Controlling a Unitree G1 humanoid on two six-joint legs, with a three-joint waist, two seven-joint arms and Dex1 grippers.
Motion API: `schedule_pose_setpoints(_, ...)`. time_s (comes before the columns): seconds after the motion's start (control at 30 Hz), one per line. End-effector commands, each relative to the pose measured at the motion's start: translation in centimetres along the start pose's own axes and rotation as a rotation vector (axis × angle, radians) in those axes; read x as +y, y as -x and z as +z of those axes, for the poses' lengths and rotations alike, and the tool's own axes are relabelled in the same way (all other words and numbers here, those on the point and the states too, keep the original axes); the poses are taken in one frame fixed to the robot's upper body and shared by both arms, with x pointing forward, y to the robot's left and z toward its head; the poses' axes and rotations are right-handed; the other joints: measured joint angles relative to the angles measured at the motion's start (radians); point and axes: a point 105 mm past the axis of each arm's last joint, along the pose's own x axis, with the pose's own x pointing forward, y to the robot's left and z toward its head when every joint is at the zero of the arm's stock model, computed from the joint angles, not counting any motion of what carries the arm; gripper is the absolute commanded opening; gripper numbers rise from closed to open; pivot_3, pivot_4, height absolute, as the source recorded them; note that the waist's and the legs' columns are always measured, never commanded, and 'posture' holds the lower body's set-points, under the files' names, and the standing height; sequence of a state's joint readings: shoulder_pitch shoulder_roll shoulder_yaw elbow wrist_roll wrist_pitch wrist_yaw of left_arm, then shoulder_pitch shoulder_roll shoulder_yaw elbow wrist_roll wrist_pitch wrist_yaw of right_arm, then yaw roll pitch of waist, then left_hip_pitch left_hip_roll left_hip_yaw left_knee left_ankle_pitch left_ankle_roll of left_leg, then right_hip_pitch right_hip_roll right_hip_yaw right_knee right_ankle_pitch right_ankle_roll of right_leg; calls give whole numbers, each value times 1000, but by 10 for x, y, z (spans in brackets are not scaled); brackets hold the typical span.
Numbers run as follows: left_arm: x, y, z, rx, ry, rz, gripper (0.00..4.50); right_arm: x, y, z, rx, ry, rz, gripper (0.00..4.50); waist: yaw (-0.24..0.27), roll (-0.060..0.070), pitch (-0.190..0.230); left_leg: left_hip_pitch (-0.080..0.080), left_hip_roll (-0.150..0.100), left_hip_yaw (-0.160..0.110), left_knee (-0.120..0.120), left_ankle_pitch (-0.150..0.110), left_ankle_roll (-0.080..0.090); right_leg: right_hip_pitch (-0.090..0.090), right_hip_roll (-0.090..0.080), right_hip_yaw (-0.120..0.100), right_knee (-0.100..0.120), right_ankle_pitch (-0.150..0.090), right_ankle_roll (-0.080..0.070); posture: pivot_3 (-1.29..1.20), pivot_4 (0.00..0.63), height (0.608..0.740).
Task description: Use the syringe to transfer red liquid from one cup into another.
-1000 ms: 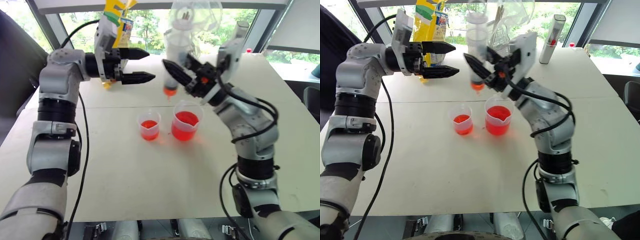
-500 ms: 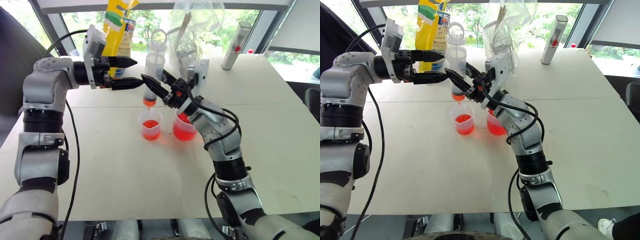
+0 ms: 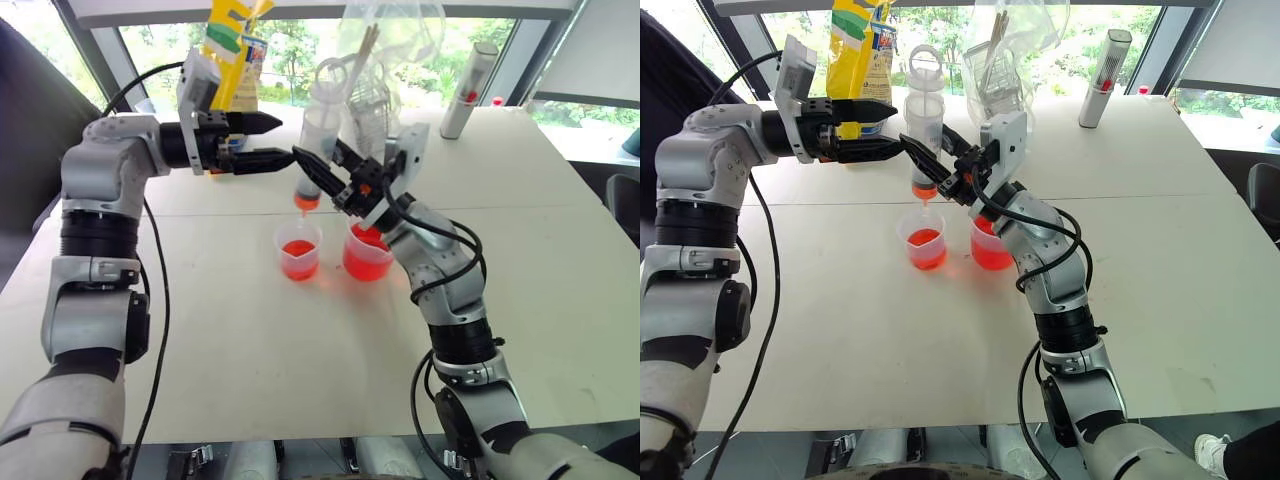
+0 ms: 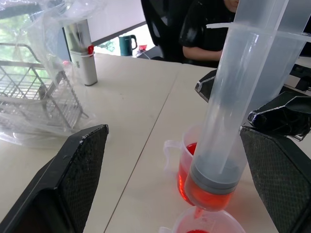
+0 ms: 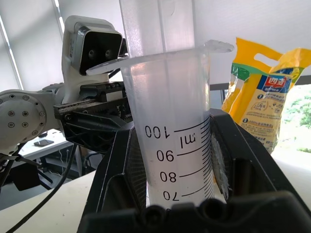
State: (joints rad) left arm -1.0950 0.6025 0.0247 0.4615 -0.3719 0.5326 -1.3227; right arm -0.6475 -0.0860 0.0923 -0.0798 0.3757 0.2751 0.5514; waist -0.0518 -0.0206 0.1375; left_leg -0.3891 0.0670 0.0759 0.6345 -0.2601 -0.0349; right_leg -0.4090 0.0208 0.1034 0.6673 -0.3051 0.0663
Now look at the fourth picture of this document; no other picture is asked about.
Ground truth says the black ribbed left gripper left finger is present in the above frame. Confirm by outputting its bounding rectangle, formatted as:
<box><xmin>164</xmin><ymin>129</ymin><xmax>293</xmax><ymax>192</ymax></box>
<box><xmin>0</xmin><ymin>124</ymin><xmax>109</xmax><ymax>233</ymax></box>

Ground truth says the person in black shirt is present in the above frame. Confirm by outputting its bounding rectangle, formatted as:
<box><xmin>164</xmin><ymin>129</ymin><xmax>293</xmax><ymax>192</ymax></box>
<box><xmin>179</xmin><ymin>0</ymin><xmax>241</xmax><ymax>68</ymax></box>

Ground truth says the white cable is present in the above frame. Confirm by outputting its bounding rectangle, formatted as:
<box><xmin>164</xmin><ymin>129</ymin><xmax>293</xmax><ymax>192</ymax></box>
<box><xmin>135</xmin><ymin>50</ymin><xmax>153</xmax><ymax>60</ymax></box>

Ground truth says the black office chair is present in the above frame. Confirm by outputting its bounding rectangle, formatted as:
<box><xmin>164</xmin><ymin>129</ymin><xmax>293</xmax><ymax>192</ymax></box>
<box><xmin>140</xmin><ymin>0</ymin><xmax>196</xmax><ymax>62</ymax></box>

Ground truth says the metal wire dish rack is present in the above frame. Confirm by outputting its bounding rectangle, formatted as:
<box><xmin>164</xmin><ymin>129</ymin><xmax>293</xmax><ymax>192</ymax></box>
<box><xmin>0</xmin><ymin>43</ymin><xmax>89</xmax><ymax>133</ymax></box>

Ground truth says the clear plastic bag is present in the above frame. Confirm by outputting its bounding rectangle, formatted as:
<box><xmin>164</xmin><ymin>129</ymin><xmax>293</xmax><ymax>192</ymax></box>
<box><xmin>0</xmin><ymin>0</ymin><xmax>110</xmax><ymax>149</ymax></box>

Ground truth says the clear measuring cup with red liquid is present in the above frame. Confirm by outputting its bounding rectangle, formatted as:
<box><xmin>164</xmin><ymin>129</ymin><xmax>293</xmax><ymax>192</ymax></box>
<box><xmin>163</xmin><ymin>124</ymin><xmax>243</xmax><ymax>207</ymax></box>
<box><xmin>158</xmin><ymin>206</ymin><xmax>246</xmax><ymax>233</ymax></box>

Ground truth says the teal mug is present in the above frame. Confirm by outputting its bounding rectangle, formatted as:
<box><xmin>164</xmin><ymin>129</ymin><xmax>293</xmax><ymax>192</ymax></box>
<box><xmin>118</xmin><ymin>34</ymin><xmax>138</xmax><ymax>57</ymax></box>

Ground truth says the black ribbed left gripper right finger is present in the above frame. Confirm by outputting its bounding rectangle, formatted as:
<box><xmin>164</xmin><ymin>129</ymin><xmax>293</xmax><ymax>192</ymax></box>
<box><xmin>239</xmin><ymin>125</ymin><xmax>311</xmax><ymax>233</ymax></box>

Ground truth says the silver and white cylindrical container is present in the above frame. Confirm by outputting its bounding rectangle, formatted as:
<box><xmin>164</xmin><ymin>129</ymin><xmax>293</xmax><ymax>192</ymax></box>
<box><xmin>62</xmin><ymin>19</ymin><xmax>99</xmax><ymax>86</ymax></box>

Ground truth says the finger of the glossy black right gripper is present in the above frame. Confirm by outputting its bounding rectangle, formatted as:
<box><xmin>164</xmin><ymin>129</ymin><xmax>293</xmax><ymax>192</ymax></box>
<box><xmin>247</xmin><ymin>91</ymin><xmax>311</xmax><ymax>143</ymax></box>
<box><xmin>194</xmin><ymin>69</ymin><xmax>218</xmax><ymax>103</ymax></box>

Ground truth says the large translucent plastic syringe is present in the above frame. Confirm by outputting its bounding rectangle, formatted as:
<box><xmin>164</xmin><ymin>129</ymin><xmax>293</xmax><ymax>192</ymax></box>
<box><xmin>184</xmin><ymin>0</ymin><xmax>311</xmax><ymax>217</ymax></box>

